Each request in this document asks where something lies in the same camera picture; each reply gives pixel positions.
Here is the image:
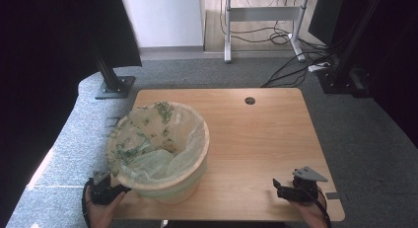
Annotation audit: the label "translucent green trash bag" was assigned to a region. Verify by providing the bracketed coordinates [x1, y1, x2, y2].
[105, 101, 210, 199]

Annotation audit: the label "peach plastic waste basket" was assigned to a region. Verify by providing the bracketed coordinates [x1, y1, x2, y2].
[106, 101, 211, 205]

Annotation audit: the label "person's right hand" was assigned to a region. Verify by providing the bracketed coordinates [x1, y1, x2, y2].
[290, 200, 330, 228]

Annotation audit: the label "white power strip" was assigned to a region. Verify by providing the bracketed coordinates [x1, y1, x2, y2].
[308, 62, 331, 73]

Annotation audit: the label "black hanging desk cables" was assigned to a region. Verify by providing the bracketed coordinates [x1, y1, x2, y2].
[219, 0, 294, 46]

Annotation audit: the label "hand-held gripper cable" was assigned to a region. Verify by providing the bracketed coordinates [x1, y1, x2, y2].
[81, 180, 93, 228]
[305, 185, 332, 228]

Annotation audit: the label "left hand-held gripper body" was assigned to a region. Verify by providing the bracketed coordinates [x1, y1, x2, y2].
[88, 170, 114, 206]

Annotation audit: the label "black floor cable bundle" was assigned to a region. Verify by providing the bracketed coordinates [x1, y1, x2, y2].
[260, 35, 334, 89]

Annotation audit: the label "black stand base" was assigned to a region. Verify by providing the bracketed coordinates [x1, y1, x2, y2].
[315, 67, 373, 99]

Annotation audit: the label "white desk frame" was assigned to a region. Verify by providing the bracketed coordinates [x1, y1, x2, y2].
[223, 0, 312, 64]

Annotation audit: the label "black metal stand post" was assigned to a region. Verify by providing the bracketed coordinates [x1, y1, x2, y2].
[93, 48, 123, 92]
[334, 0, 386, 78]

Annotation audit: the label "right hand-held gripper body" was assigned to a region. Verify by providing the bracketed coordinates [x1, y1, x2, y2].
[292, 166, 329, 206]

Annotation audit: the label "grey stand base plate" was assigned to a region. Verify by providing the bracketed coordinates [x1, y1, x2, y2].
[95, 75, 137, 101]

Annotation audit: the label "right hand-held gripper cable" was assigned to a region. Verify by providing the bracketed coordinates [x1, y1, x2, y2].
[305, 185, 332, 228]

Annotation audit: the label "black curtain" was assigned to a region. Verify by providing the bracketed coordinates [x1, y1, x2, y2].
[0, 0, 143, 222]
[359, 0, 418, 148]

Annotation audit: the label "person's left hand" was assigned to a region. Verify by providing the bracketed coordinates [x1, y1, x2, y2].
[84, 188, 127, 228]

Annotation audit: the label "left hand-held gripper cable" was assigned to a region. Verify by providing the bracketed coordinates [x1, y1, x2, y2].
[81, 180, 93, 228]

